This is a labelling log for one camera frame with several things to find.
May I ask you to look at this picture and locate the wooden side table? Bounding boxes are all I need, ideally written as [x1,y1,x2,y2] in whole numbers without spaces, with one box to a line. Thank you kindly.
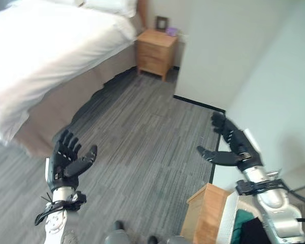
[187,182,232,244]

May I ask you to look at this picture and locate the silver robot legs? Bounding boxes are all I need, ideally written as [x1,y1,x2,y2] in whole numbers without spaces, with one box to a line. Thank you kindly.
[104,220,188,244]

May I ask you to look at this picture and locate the black garment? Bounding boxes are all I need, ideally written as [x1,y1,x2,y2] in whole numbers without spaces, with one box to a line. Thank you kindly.
[240,218,271,244]

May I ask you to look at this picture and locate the white pillow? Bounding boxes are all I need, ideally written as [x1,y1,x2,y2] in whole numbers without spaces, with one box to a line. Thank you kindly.
[81,0,139,18]

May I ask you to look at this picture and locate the white laundry basket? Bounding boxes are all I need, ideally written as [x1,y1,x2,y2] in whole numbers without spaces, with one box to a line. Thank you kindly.
[218,191,257,244]

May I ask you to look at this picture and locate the green garment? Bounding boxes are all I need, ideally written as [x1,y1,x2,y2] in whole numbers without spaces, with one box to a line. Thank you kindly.
[232,208,257,244]

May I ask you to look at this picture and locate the wooden nightstand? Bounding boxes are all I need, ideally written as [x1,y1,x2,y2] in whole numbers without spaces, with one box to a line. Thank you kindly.
[135,28,179,82]

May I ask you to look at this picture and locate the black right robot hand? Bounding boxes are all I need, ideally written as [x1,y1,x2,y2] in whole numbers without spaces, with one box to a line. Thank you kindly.
[197,111,263,172]

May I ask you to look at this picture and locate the wooden headboard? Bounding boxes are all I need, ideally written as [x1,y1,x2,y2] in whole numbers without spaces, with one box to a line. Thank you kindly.
[137,0,148,28]

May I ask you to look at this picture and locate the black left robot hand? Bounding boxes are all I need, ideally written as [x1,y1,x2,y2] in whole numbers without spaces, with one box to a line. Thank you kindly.
[45,129,98,192]

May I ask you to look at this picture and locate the bed with white duvet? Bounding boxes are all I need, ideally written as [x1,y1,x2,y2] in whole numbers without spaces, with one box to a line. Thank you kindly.
[0,0,148,157]

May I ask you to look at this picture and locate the dark picture frame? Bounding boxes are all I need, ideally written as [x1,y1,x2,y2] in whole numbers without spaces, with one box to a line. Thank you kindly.
[155,16,169,33]

